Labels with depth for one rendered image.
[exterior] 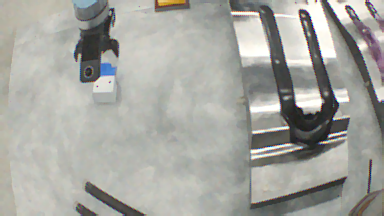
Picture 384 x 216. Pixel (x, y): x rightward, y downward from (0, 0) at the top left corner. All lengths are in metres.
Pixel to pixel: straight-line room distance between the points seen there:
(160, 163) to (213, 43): 0.27
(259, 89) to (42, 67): 0.55
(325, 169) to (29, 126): 0.74
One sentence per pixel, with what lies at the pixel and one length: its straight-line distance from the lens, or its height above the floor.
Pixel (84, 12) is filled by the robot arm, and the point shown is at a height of 1.21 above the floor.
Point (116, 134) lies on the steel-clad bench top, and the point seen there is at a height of 0.80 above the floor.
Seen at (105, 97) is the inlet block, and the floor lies 0.83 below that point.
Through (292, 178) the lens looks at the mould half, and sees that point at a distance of 1.50.
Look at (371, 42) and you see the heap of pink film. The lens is 1.61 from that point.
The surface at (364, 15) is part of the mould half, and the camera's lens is 1.74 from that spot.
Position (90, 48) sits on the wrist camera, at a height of 1.09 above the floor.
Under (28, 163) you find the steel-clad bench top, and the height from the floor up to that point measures 0.80.
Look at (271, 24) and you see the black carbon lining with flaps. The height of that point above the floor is 0.88.
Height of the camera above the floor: 2.28
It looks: 67 degrees down
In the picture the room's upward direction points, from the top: 6 degrees counter-clockwise
